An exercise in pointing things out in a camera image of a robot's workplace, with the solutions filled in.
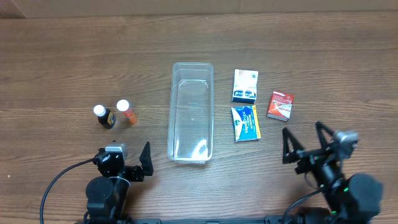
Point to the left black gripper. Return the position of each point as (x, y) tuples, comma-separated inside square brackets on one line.
[(137, 171)]

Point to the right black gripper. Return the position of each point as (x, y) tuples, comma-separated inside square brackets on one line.
[(310, 154)]

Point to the red white small box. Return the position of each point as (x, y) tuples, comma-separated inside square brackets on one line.
[(280, 105)]

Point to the dark bottle white cap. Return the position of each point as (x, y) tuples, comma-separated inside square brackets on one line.
[(105, 117)]

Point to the blue yellow VapoDrops box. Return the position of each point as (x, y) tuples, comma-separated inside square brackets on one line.
[(245, 123)]

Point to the white blue plaster box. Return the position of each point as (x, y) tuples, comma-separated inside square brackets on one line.
[(245, 86)]

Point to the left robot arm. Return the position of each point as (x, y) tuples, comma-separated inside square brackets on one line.
[(107, 193)]

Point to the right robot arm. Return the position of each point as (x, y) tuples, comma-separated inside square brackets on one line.
[(353, 200)]

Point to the clear plastic container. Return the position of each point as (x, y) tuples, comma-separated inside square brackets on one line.
[(191, 113)]

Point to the orange bottle white cap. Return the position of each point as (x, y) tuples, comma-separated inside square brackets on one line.
[(124, 107)]

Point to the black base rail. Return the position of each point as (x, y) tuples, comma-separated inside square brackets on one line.
[(269, 219)]

